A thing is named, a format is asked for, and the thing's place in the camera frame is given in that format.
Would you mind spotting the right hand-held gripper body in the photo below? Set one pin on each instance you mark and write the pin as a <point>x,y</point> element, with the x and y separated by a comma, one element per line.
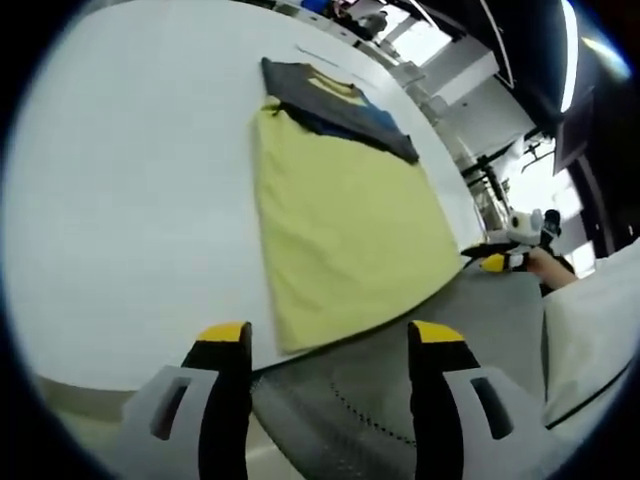
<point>525,227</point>

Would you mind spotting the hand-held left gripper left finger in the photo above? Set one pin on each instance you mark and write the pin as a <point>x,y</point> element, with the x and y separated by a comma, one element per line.
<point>185,415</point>

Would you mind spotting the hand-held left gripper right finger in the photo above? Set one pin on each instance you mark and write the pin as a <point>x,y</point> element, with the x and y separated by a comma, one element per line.
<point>465,415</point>

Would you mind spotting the yellow garment with coloured sleeves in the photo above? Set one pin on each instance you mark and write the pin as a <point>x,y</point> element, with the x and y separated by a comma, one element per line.
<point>345,225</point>

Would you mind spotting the person's right hand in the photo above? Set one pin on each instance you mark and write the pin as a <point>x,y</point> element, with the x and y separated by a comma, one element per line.
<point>550,267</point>

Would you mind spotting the black tripod stand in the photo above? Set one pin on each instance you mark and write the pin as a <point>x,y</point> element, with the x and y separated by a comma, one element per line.
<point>492,165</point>

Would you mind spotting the person's grey trousers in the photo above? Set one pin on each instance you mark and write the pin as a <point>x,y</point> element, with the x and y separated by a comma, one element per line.
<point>360,400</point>

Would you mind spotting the person in white clothing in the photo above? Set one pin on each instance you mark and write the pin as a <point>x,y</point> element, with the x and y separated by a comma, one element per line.
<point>590,340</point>

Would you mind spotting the ceiling light strip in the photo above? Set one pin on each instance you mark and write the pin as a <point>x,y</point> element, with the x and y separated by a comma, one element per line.
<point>570,55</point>

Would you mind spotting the white table socket panel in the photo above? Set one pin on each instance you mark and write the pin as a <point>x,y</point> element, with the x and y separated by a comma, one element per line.
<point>320,56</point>

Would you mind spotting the dark wall screen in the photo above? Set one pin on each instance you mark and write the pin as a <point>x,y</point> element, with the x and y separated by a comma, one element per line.
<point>575,135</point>

